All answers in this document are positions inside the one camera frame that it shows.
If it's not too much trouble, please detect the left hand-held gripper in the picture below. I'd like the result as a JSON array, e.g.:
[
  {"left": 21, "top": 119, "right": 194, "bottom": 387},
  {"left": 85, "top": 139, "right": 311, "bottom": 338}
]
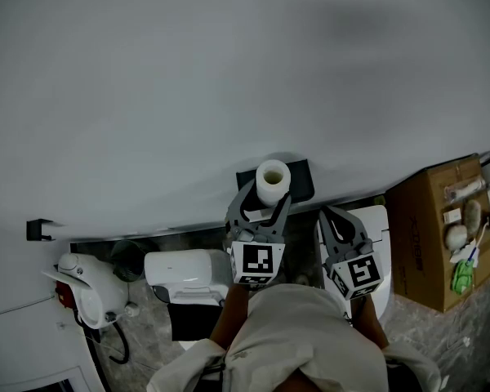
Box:
[{"left": 225, "top": 180, "right": 292, "bottom": 292}]

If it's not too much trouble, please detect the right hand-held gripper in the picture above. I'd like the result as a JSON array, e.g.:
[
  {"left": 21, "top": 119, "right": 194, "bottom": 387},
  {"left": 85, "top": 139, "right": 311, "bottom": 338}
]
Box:
[{"left": 318, "top": 205, "right": 383, "bottom": 301}]

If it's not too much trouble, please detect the person's left forearm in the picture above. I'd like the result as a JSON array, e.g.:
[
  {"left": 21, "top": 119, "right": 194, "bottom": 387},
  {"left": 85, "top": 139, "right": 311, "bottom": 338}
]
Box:
[{"left": 209, "top": 284, "right": 250, "bottom": 350}]

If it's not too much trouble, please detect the person's right forearm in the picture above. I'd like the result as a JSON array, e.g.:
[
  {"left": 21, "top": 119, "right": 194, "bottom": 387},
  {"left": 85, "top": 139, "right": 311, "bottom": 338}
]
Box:
[{"left": 350, "top": 296, "right": 390, "bottom": 350}]

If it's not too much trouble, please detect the white toilet with closed lid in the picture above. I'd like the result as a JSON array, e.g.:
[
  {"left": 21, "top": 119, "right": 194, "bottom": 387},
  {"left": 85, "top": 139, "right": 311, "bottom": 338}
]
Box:
[{"left": 316, "top": 205, "right": 393, "bottom": 318}]

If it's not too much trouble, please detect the white toilet with open lid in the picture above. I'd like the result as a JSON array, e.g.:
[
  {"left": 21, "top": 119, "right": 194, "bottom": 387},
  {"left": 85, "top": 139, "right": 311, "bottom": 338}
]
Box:
[{"left": 143, "top": 248, "right": 234, "bottom": 353}]

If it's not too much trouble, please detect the brown cardboard box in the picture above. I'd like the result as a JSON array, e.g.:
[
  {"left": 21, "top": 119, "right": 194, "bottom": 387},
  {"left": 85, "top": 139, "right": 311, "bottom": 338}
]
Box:
[{"left": 385, "top": 153, "right": 490, "bottom": 313}]

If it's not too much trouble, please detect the person's beige clothing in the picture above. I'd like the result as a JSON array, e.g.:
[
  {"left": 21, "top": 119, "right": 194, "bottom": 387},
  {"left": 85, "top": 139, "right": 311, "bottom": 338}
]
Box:
[{"left": 146, "top": 283, "right": 442, "bottom": 392}]

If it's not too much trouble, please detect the white round sponge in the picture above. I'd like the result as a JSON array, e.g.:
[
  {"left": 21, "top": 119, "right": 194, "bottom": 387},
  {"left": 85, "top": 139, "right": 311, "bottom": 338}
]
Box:
[{"left": 444, "top": 224, "right": 470, "bottom": 251}]

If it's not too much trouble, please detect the white crumpled tissue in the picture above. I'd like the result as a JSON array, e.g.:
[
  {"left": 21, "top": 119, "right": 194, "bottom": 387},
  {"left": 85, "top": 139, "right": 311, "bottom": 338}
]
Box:
[{"left": 450, "top": 238, "right": 481, "bottom": 267}]

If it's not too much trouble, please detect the black cloth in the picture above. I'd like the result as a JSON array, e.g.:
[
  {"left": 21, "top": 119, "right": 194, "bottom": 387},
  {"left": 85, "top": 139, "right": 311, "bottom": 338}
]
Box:
[{"left": 167, "top": 302, "right": 225, "bottom": 341}]

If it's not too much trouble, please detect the green cloth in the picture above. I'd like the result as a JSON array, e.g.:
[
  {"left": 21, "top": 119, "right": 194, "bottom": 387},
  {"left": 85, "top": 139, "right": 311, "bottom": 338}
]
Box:
[{"left": 451, "top": 259, "right": 474, "bottom": 294}]

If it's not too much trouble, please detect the brown furry brush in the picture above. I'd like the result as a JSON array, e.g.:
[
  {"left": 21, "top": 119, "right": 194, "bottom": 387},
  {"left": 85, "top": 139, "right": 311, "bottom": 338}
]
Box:
[{"left": 461, "top": 198, "right": 483, "bottom": 230}]

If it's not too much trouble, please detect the wrapped long package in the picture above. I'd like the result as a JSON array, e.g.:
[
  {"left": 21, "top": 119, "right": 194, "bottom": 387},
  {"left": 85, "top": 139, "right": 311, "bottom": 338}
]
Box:
[{"left": 443, "top": 177, "right": 487, "bottom": 201}]

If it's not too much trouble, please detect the blue and white brush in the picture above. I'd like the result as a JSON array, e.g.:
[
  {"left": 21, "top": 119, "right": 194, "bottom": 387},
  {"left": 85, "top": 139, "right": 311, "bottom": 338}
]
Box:
[{"left": 467, "top": 220, "right": 490, "bottom": 265}]

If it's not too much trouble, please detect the dark mesh waste bin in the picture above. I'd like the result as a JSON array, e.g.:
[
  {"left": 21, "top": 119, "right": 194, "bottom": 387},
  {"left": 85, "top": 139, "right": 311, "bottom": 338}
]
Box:
[{"left": 110, "top": 239, "right": 146, "bottom": 283}]

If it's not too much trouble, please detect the red device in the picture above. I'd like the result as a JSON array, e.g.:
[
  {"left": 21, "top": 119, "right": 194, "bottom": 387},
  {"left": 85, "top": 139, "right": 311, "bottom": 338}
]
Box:
[{"left": 55, "top": 280, "right": 74, "bottom": 310}]

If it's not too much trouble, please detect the black wall paper holder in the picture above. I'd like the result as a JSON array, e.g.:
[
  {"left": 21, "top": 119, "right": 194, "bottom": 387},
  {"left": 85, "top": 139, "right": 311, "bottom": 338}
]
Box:
[{"left": 235, "top": 158, "right": 314, "bottom": 206}]

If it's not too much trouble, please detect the black hose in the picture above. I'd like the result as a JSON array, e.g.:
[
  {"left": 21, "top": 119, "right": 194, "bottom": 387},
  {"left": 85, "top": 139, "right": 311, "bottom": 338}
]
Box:
[{"left": 73, "top": 310, "right": 131, "bottom": 365}]

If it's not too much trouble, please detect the small black wall bracket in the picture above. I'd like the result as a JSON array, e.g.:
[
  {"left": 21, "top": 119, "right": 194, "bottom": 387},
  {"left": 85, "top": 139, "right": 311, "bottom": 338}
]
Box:
[{"left": 26, "top": 218, "right": 56, "bottom": 243}]

